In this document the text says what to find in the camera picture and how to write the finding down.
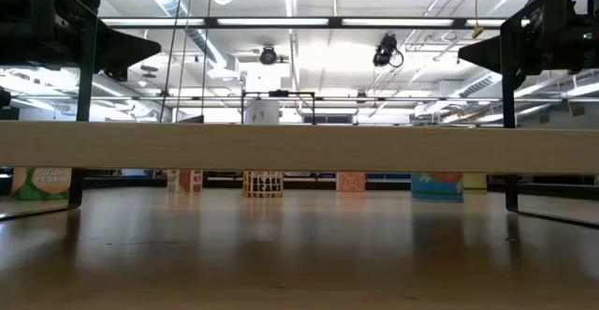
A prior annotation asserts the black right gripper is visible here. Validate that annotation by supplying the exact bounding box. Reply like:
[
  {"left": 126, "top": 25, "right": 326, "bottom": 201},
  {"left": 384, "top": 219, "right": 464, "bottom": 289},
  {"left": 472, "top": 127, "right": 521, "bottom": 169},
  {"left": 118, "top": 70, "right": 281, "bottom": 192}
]
[{"left": 457, "top": 14, "right": 577, "bottom": 91}]

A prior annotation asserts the black bar with white lights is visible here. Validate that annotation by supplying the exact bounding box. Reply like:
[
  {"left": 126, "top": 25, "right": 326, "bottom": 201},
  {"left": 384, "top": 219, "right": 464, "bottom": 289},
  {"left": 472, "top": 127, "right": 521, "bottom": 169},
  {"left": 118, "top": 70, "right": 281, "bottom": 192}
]
[{"left": 95, "top": 16, "right": 533, "bottom": 29}]

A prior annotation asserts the black beans can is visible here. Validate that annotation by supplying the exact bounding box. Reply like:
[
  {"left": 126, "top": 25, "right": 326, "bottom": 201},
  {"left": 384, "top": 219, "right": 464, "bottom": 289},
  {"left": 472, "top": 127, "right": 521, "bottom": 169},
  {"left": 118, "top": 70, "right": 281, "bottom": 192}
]
[{"left": 241, "top": 170, "right": 285, "bottom": 199}]

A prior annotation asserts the red and white can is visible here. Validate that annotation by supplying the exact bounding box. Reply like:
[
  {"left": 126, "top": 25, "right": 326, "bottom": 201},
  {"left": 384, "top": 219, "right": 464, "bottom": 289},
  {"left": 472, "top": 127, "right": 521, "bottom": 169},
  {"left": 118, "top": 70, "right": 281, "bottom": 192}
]
[{"left": 166, "top": 169, "right": 204, "bottom": 195}]

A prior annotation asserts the thin black hanging cable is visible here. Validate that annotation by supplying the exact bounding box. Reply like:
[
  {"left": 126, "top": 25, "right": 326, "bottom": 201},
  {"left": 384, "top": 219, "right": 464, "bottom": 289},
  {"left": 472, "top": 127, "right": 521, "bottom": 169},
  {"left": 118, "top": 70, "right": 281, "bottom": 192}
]
[
  {"left": 174, "top": 0, "right": 195, "bottom": 124},
  {"left": 159, "top": 0, "right": 187, "bottom": 124},
  {"left": 200, "top": 0, "right": 214, "bottom": 117}
]

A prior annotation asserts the yellow hanging cable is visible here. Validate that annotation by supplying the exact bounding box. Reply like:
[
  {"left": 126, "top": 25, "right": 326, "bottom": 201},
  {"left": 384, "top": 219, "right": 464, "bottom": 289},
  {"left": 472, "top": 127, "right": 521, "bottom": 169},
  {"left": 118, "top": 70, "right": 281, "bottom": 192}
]
[{"left": 471, "top": 0, "right": 486, "bottom": 40}]

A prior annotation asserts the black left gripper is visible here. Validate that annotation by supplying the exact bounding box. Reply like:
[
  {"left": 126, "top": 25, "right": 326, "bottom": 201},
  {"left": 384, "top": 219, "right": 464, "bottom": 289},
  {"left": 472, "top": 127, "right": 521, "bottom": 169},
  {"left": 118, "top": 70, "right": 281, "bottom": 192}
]
[{"left": 27, "top": 14, "right": 163, "bottom": 82}]

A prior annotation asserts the round black camera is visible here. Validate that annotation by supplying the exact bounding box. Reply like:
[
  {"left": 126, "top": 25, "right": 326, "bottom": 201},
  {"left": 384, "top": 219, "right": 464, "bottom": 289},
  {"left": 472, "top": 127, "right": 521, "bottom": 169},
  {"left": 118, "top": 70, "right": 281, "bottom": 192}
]
[{"left": 258, "top": 44, "right": 279, "bottom": 66}]

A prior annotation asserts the blue tomatoes can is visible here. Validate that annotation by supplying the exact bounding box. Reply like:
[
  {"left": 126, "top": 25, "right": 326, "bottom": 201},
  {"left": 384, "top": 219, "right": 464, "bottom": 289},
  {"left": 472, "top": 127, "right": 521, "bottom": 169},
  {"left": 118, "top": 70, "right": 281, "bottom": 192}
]
[{"left": 410, "top": 172, "right": 465, "bottom": 203}]

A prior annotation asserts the black camera with cable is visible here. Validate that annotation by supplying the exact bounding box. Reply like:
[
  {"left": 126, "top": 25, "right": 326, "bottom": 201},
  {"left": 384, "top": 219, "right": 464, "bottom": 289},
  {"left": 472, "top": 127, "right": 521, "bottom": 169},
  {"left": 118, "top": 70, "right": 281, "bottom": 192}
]
[{"left": 372, "top": 32, "right": 405, "bottom": 69}]

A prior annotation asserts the black aluminium table frame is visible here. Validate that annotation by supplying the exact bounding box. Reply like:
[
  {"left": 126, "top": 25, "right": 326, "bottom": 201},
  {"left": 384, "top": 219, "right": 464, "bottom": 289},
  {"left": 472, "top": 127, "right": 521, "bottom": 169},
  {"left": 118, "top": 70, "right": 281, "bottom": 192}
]
[{"left": 79, "top": 173, "right": 599, "bottom": 193}]

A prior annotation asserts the green sliced peaches can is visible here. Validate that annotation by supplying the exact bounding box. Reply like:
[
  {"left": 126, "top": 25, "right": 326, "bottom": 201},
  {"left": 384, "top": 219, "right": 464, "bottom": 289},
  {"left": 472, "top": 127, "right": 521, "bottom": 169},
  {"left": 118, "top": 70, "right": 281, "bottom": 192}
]
[{"left": 10, "top": 167, "right": 73, "bottom": 202}]

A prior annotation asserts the orange patterned can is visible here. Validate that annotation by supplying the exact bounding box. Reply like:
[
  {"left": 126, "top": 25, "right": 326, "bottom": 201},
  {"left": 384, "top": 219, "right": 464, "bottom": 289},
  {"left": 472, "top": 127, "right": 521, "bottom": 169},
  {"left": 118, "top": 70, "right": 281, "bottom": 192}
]
[{"left": 335, "top": 171, "right": 367, "bottom": 193}]

